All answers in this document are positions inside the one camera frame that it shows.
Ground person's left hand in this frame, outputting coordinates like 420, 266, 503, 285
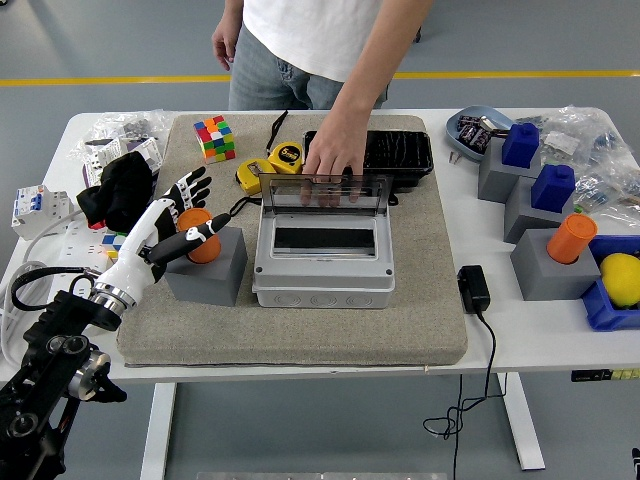
299, 117, 371, 209

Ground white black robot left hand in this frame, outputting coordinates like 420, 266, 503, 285
93, 166, 232, 302

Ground person's right hand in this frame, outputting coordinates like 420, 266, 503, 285
211, 19, 244, 72

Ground orange cylinder battery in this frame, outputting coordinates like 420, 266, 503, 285
546, 212, 599, 265
177, 208, 222, 265

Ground grey electrical box with lid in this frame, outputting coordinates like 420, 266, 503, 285
251, 173, 396, 309

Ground colourful puzzle cube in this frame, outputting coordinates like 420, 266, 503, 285
193, 115, 237, 165
101, 229, 132, 262

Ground yellow tape measure with print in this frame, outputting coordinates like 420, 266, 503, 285
264, 109, 305, 181

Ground white power strip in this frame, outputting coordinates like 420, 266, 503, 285
47, 215, 115, 301

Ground black plastic tray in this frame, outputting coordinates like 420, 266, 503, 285
302, 129, 434, 206

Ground black cloth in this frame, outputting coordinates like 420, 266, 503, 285
75, 151, 157, 234

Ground grey block with round hole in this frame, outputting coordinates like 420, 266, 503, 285
161, 224, 249, 307

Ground person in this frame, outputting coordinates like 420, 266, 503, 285
211, 0, 434, 209

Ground yellow tape measure with window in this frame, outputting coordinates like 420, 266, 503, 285
228, 158, 280, 218

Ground black table control panel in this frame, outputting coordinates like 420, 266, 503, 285
571, 368, 640, 383

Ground white circuit breaker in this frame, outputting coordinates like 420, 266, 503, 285
10, 183, 74, 241

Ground white table leg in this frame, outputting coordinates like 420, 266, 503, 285
497, 372, 546, 472
139, 382, 179, 480

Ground clear bag of small parts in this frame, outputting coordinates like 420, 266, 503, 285
67, 108, 176, 161

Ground blue storage bin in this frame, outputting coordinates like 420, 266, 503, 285
580, 234, 640, 332

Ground silver brown wrapped item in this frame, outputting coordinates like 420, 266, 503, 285
478, 115, 510, 137

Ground grey block holder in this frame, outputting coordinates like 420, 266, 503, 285
509, 227, 601, 302
477, 137, 544, 204
503, 174, 576, 245

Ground blue-grey dish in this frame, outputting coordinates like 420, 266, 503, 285
445, 104, 515, 162

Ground blue block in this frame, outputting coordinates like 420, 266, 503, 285
500, 122, 541, 168
530, 163, 576, 213

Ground grey-brown mat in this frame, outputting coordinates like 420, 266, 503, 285
115, 113, 469, 368

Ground yellow lemon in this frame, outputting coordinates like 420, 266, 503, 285
599, 252, 640, 308

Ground black power adapter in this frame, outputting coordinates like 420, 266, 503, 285
457, 264, 492, 315

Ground clear bag of components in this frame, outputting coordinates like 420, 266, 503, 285
517, 103, 626, 166
572, 164, 640, 224

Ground white purple switch package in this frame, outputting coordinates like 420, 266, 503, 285
82, 135, 165, 187

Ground black adapter cord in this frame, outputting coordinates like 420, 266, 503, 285
422, 309, 509, 480

